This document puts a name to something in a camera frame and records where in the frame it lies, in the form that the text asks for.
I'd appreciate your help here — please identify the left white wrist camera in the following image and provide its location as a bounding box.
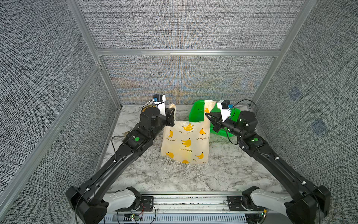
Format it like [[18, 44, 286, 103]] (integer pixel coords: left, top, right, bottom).
[[153, 94, 166, 116]]

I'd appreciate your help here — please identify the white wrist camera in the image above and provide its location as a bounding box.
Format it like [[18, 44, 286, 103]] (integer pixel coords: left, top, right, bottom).
[[153, 94, 166, 116], [217, 100, 233, 122]]

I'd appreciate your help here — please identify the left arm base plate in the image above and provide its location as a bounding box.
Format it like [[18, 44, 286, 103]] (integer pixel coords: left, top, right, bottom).
[[115, 196, 154, 212]]

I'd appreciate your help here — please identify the black handled fork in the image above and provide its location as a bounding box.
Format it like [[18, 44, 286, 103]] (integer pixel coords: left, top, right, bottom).
[[122, 124, 139, 136]]

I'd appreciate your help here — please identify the banana print plastic bag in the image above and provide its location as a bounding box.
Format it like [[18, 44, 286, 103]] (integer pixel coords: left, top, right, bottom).
[[161, 100, 216, 164]]

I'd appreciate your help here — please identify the patterned bowl with yellow food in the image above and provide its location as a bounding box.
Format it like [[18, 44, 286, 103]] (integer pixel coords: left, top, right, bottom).
[[141, 100, 155, 113]]

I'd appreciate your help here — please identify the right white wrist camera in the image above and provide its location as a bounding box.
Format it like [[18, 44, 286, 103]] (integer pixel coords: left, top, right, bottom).
[[217, 100, 233, 122]]

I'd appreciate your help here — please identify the aluminium front rail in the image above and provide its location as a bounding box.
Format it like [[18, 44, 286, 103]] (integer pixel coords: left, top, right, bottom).
[[104, 187, 289, 214]]

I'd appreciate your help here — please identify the green plastic basket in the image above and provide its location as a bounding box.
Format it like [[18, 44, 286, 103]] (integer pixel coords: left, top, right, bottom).
[[188, 100, 241, 137]]

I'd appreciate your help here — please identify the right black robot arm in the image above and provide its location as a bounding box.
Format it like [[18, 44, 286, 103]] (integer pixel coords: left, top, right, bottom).
[[205, 111, 331, 224]]

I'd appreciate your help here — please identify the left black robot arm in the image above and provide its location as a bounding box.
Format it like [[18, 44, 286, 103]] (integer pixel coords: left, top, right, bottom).
[[65, 106, 175, 224]]

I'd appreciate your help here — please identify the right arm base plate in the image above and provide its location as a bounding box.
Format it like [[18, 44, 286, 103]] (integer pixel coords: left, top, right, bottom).
[[226, 195, 265, 211]]

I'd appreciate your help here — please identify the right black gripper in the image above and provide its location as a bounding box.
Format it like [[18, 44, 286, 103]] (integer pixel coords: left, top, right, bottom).
[[207, 111, 248, 142]]

